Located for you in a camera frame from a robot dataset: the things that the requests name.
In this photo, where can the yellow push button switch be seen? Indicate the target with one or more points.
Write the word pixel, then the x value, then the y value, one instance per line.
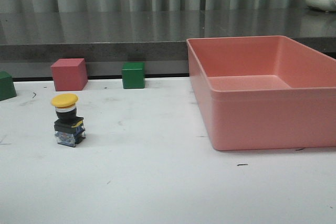
pixel 69 128

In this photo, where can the green cube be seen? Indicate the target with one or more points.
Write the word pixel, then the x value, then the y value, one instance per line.
pixel 133 76

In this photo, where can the pink plastic bin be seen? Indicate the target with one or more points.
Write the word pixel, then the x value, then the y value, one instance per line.
pixel 263 92

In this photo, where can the pink cube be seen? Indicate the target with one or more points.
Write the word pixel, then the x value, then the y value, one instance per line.
pixel 69 74

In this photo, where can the grey counter shelf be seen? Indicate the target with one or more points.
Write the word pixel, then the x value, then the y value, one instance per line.
pixel 32 42

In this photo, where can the green block at left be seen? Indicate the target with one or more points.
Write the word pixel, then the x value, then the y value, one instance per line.
pixel 7 89

